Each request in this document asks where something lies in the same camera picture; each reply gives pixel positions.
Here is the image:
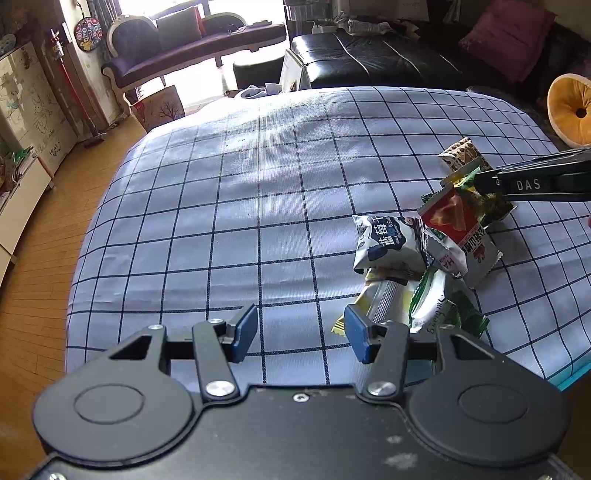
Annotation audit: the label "small white and red packet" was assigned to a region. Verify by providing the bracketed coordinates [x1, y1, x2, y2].
[424, 228, 464, 278]

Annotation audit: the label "black stool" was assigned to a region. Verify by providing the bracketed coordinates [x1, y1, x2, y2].
[232, 56, 285, 91]

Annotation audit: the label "white low cabinet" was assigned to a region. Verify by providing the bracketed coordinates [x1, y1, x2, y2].
[0, 154, 54, 273]

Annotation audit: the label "tree picture board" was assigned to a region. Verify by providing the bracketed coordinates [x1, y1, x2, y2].
[130, 85, 186, 134]

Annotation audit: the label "brown patterned snack packet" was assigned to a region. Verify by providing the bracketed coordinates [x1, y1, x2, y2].
[438, 137, 491, 172]

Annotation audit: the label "round colourful wall decoration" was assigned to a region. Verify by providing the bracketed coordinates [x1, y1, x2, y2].
[74, 16, 105, 51]

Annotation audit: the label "yellow and olive snack packet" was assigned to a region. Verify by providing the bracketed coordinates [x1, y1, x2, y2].
[440, 158, 516, 232]

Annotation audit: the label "yellow round cushion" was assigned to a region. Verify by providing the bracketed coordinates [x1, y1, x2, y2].
[547, 74, 591, 148]

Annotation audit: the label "white shopping bag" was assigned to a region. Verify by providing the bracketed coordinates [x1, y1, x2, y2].
[281, 48, 311, 93]

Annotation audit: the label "white and blue slippers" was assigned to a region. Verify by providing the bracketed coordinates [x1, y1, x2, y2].
[235, 84, 283, 99]

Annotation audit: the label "red stick vacuum cleaner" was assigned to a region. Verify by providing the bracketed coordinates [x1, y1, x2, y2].
[50, 28, 110, 148]

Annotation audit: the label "white and blue snack packet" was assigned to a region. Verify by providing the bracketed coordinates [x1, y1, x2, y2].
[352, 215, 428, 278]

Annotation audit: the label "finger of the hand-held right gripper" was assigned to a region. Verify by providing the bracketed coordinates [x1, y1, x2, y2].
[475, 167, 514, 202]

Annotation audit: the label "pink cushion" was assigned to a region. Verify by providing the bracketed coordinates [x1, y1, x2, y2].
[458, 0, 558, 84]

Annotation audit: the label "striped cloth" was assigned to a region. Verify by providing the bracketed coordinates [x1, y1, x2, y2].
[345, 17, 394, 38]

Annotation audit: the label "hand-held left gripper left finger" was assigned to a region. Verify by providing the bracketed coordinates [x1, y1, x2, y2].
[107, 304, 259, 400]

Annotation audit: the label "purple chaise sofa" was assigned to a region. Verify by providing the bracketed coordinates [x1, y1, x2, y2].
[100, 6, 288, 101]

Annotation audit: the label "yellow and silver snack packet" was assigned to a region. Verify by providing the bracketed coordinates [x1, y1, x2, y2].
[331, 271, 419, 334]

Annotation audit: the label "red snack packet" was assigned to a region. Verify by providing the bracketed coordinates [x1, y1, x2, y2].
[418, 187, 502, 289]

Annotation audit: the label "white and green snack packet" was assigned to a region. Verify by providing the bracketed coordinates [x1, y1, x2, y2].
[409, 267, 458, 334]

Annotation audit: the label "grey cushion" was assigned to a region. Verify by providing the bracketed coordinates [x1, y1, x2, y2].
[156, 6, 203, 52]

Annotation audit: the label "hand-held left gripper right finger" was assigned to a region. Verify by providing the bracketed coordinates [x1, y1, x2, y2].
[344, 305, 500, 401]

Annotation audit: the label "white board with drawings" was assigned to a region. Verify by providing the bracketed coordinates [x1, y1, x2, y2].
[0, 41, 78, 177]

